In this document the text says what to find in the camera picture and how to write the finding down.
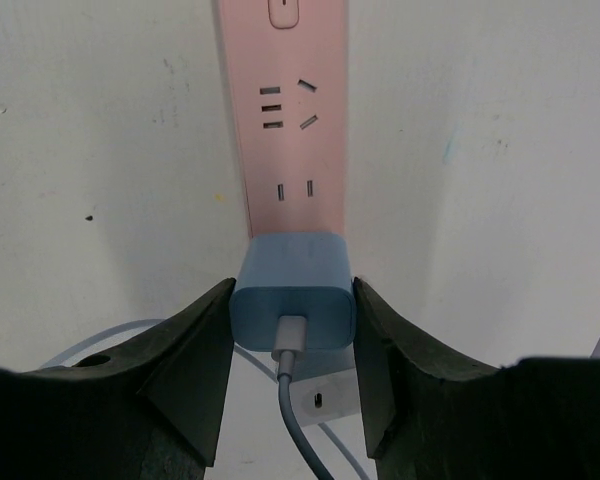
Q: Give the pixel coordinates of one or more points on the pink power strip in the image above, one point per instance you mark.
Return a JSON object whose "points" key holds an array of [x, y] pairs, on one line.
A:
{"points": [[286, 63]]}

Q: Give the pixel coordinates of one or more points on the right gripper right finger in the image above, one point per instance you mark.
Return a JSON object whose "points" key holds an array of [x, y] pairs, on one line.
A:
{"points": [[431, 412]]}

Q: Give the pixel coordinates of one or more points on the light blue charger plug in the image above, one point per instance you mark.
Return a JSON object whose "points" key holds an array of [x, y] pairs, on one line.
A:
{"points": [[303, 274]]}

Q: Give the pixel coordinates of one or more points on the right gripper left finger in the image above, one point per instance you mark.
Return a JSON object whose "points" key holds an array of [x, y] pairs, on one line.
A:
{"points": [[148, 408]]}

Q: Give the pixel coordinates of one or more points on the silver white charger plug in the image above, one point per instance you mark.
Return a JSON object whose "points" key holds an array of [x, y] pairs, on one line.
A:
{"points": [[324, 387]]}

